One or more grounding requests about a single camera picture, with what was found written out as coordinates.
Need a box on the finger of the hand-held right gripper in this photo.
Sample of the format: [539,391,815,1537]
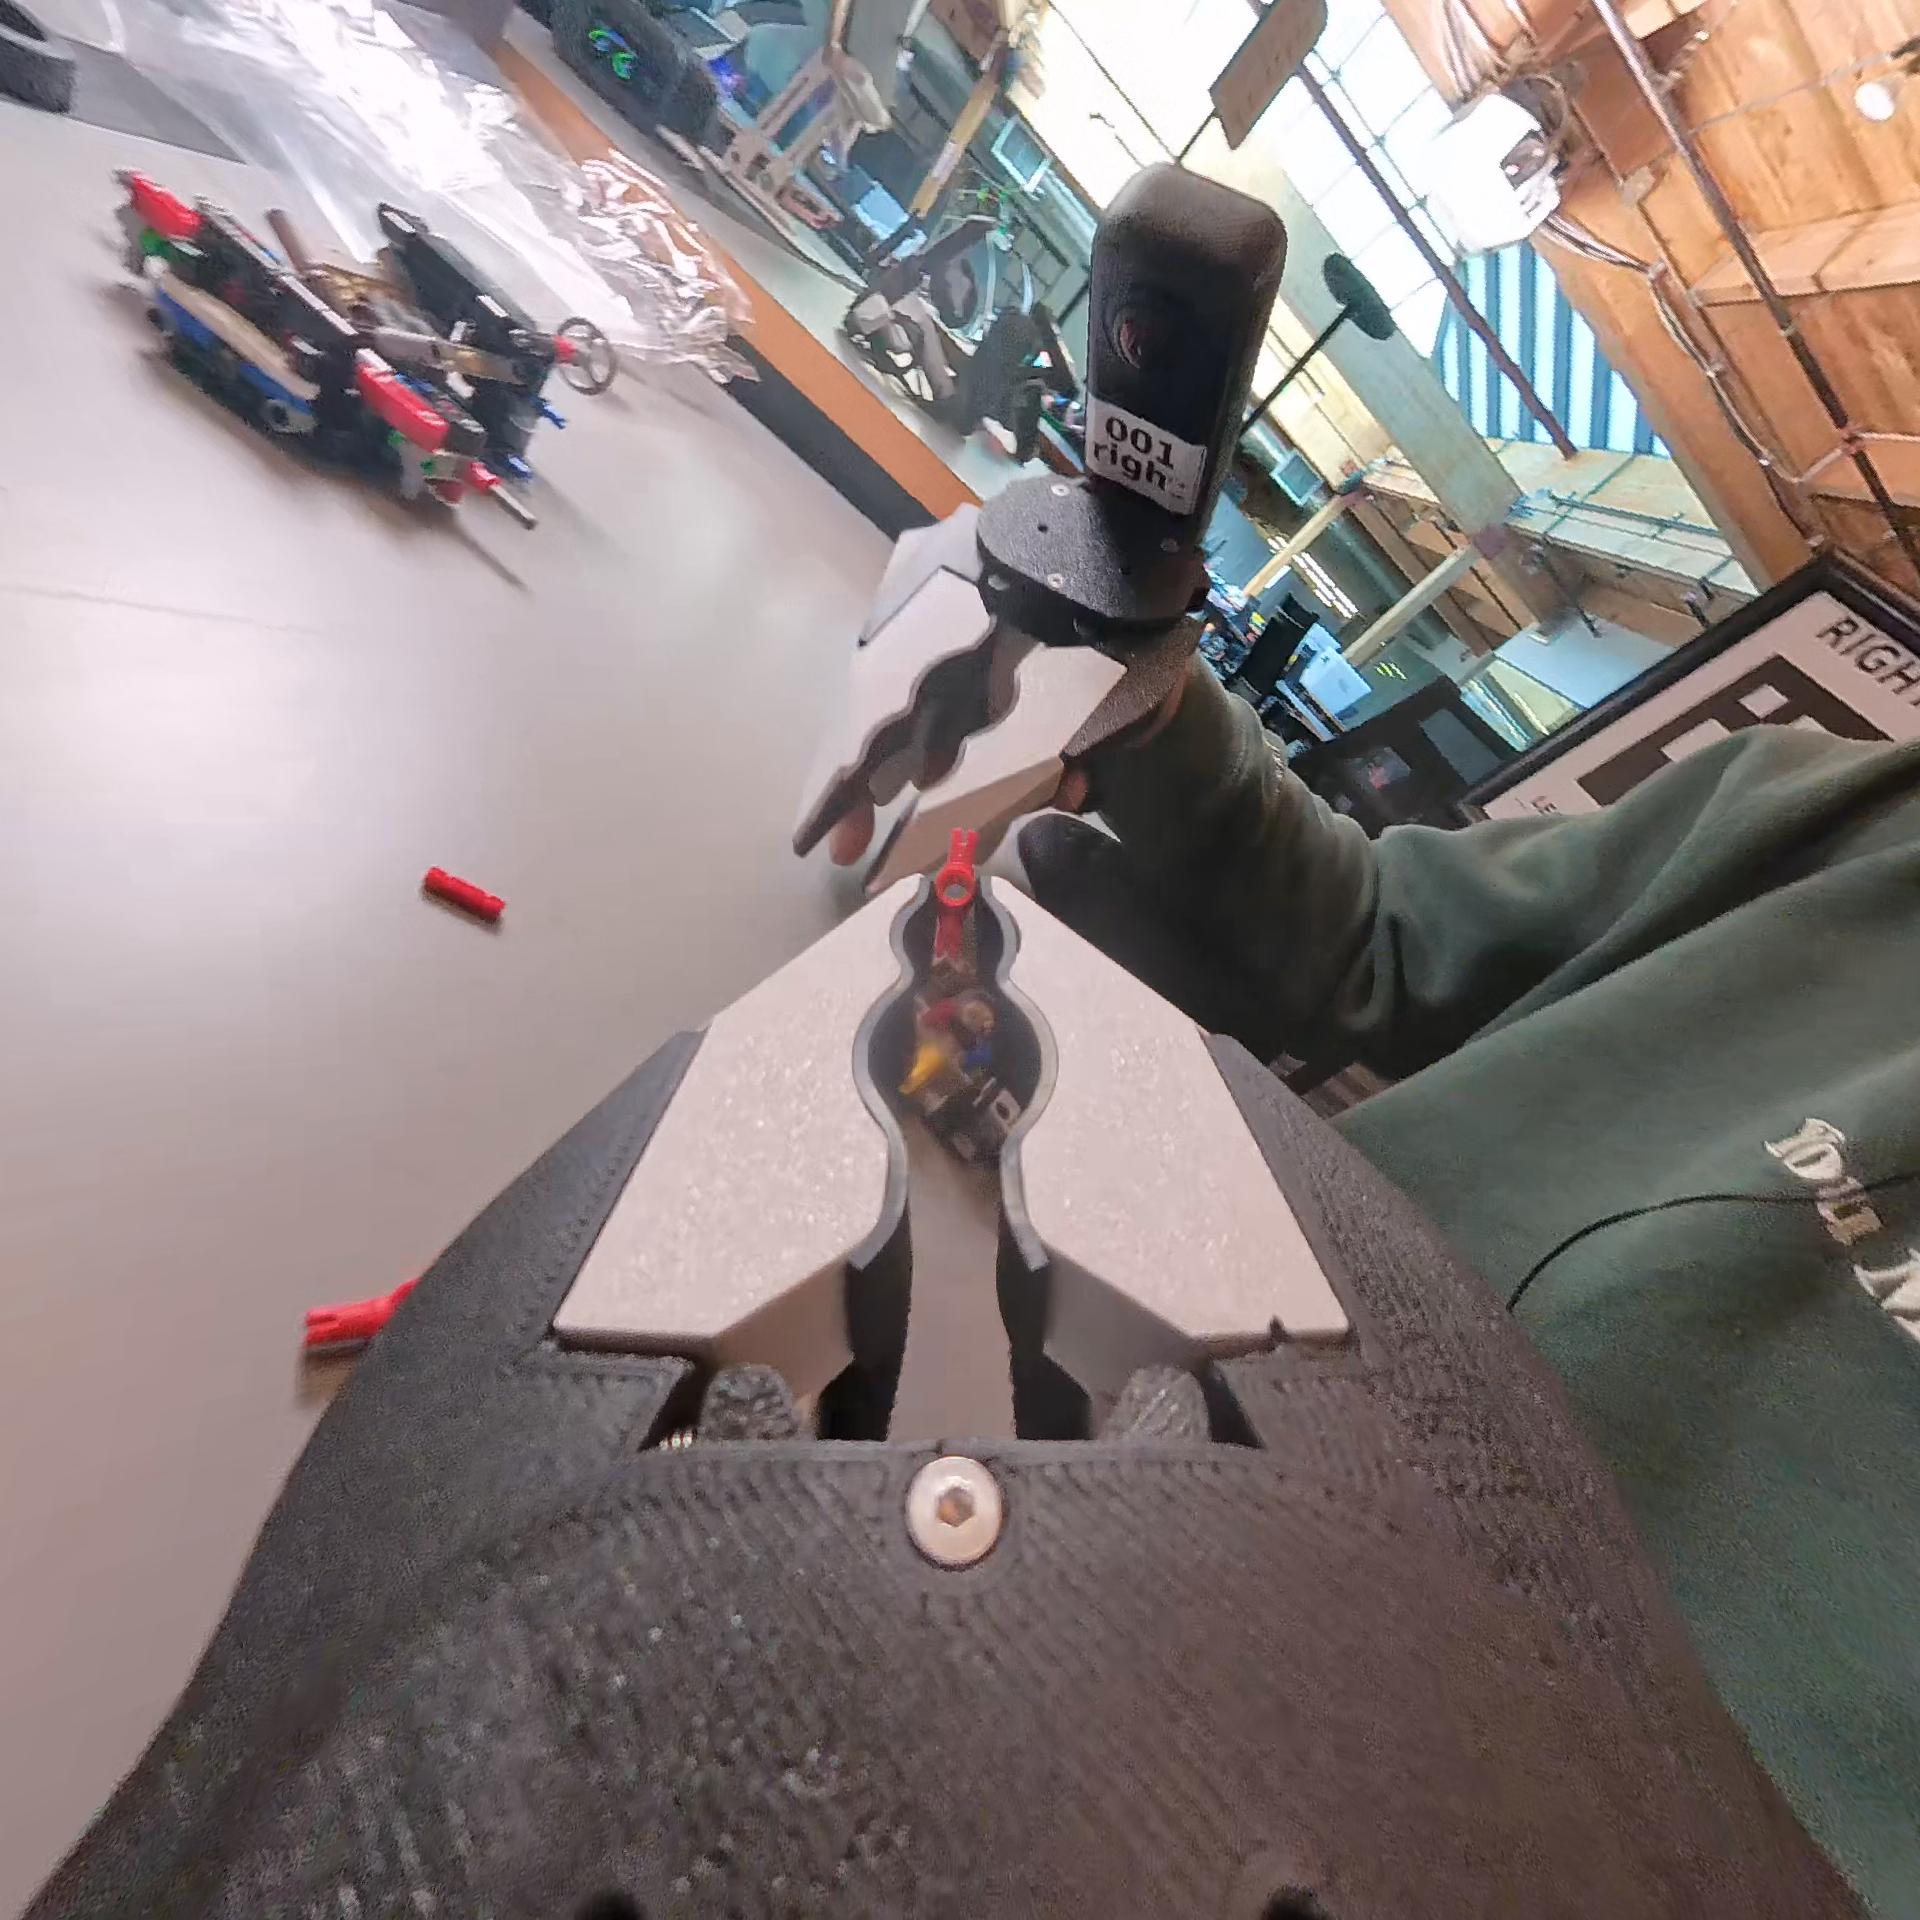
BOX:
[859,626,1136,903]
[788,508,999,858]

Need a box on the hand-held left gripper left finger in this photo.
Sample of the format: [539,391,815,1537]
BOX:
[551,880,935,1407]

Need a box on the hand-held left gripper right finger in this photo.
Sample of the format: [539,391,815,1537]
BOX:
[970,880,1355,1418]

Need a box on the small multicoloured lego assembly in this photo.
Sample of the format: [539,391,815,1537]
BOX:
[896,826,1039,1162]

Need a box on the person's right forearm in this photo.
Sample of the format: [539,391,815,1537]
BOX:
[1019,660,1920,1120]

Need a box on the red lego axle connector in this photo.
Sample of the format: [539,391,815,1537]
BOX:
[304,1276,425,1356]

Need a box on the black lego vehicle model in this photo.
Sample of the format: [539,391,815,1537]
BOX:
[112,165,618,529]

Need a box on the person's right hand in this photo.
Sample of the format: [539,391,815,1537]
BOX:
[826,754,1107,868]

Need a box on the black round stand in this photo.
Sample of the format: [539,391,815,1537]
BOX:
[1242,249,1399,437]

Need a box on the hanging brown sign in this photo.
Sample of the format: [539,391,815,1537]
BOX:
[1207,0,1334,150]

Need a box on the blue white striped awning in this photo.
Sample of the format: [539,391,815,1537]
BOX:
[1428,239,1676,461]

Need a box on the white junction box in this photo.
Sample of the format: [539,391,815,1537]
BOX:
[1438,82,1570,250]

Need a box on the clear plastic sheet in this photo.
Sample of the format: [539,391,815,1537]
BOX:
[182,0,759,384]

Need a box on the black framed white sign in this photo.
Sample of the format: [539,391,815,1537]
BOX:
[1458,558,1920,830]

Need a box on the black machine frame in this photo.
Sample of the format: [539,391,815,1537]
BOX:
[838,224,1086,454]

